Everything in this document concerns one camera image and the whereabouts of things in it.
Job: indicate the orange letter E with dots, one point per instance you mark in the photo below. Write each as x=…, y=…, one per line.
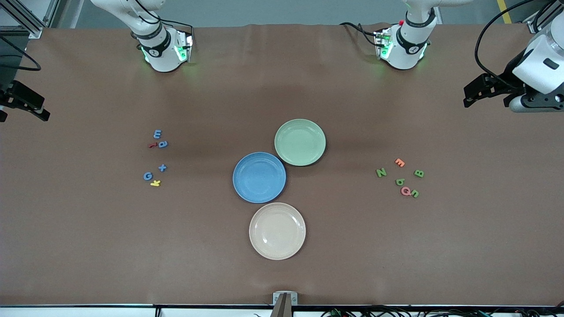
x=400, y=162

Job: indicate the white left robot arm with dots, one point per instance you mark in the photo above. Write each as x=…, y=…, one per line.
x=407, y=55

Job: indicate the white table edge rail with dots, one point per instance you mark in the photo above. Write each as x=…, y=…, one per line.
x=88, y=312

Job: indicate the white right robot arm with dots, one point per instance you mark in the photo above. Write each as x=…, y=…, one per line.
x=164, y=59

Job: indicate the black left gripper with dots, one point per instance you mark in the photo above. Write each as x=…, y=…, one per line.
x=510, y=73

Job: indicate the brown table cover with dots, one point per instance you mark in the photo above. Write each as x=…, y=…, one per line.
x=88, y=242

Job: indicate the pink letter Q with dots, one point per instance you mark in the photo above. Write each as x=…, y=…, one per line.
x=402, y=192

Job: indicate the blue letter G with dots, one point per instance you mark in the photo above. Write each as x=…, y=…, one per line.
x=145, y=176

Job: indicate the blue round plate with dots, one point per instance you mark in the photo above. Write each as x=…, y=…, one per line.
x=259, y=177

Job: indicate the grey mounting bracket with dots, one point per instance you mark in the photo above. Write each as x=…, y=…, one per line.
x=276, y=298

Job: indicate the green lowercase letter q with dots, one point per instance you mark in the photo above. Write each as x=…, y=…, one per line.
x=400, y=182

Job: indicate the green letter N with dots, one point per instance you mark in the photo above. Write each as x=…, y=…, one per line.
x=381, y=172

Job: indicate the blue plus sign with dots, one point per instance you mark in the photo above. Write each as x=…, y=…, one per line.
x=162, y=167

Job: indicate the grey vertical post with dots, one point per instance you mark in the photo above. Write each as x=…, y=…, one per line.
x=282, y=310

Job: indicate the blue letter E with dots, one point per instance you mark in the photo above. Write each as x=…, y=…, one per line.
x=157, y=134

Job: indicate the silver aluminium frame profile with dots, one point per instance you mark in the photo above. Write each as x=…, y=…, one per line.
x=26, y=24
x=538, y=20

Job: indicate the beige round plate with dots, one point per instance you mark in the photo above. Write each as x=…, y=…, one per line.
x=277, y=231

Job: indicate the blue lowercase letter a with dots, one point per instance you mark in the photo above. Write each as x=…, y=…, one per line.
x=163, y=144

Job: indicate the green round plate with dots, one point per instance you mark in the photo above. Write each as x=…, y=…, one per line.
x=300, y=142

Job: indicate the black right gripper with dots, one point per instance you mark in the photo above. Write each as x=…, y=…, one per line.
x=6, y=94

